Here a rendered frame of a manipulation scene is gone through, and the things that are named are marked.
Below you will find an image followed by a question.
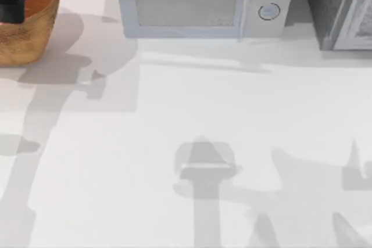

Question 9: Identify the pale microwave oven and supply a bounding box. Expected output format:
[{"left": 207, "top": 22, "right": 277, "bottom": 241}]
[{"left": 113, "top": 0, "right": 299, "bottom": 42}]

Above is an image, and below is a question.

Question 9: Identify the microwave door handle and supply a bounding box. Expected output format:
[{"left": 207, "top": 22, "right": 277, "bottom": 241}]
[{"left": 238, "top": 0, "right": 252, "bottom": 42}]

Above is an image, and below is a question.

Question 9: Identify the brown woven basket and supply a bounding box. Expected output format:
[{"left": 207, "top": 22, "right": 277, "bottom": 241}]
[{"left": 0, "top": 0, "right": 62, "bottom": 67}]

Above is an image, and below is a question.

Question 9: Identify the round microwave knob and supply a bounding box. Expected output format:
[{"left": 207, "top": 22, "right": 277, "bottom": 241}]
[{"left": 257, "top": 2, "right": 281, "bottom": 21}]

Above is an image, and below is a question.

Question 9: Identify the pale blue microwave door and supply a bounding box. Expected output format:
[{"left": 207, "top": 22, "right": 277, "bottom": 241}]
[{"left": 114, "top": 0, "right": 253, "bottom": 40}]

